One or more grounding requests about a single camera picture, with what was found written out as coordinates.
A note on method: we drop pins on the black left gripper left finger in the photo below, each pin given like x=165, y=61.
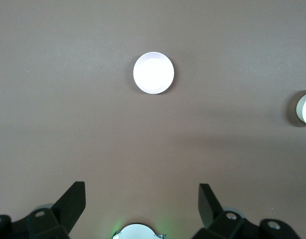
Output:
x=65, y=209

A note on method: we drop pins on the brown table mat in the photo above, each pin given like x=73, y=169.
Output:
x=68, y=99

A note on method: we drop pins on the pink bowl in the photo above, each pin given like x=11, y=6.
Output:
x=153, y=73

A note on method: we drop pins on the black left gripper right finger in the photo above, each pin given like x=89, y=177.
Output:
x=210, y=209

